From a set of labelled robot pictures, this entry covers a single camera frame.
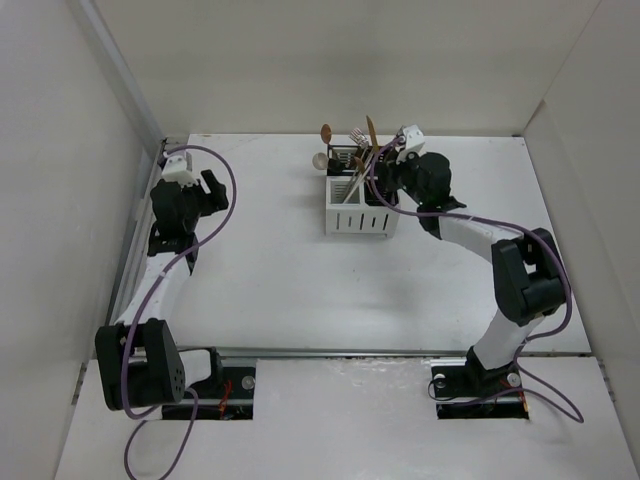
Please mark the aluminium front rail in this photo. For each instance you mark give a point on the aluminium front rail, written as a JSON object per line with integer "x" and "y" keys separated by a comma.
{"x": 291, "y": 353}

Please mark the silver fork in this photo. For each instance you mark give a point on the silver fork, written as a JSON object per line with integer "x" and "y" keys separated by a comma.
{"x": 357, "y": 136}

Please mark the white front utensil holder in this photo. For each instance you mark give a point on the white front utensil holder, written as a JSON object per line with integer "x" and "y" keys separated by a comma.
{"x": 364, "y": 214}

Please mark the black rear utensil holder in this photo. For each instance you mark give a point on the black rear utensil holder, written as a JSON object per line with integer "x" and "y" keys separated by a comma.
{"x": 344, "y": 154}

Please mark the gold knife dark handle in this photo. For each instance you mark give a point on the gold knife dark handle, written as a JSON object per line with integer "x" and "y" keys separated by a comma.
{"x": 372, "y": 135}

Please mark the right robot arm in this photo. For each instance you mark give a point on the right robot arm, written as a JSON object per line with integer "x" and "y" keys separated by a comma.
{"x": 529, "y": 279}

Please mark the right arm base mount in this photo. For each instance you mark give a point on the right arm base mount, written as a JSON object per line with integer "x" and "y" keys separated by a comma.
{"x": 460, "y": 394}

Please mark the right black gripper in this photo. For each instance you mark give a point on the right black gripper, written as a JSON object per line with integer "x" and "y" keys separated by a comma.
{"x": 390, "y": 169}

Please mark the gold fork dark handle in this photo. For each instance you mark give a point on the gold fork dark handle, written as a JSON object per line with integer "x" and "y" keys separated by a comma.
{"x": 363, "y": 148}

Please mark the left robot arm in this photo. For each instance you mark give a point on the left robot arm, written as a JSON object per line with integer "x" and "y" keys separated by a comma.
{"x": 137, "y": 355}

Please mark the silver metal chopstick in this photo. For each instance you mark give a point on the silver metal chopstick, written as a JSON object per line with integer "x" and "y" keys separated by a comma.
{"x": 352, "y": 185}
{"x": 361, "y": 179}

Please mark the white ceramic soup spoon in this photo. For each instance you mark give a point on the white ceramic soup spoon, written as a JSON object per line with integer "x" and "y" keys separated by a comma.
{"x": 322, "y": 162}

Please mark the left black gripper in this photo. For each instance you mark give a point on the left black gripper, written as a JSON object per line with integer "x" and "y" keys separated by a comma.
{"x": 211, "y": 202}

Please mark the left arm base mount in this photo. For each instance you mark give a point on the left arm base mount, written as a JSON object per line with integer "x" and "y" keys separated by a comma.
{"x": 225, "y": 386}

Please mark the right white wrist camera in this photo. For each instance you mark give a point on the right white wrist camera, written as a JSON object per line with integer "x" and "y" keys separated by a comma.
{"x": 412, "y": 142}

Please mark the aluminium frame rail left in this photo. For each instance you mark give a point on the aluminium frame rail left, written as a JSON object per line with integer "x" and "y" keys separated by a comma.
{"x": 131, "y": 266}

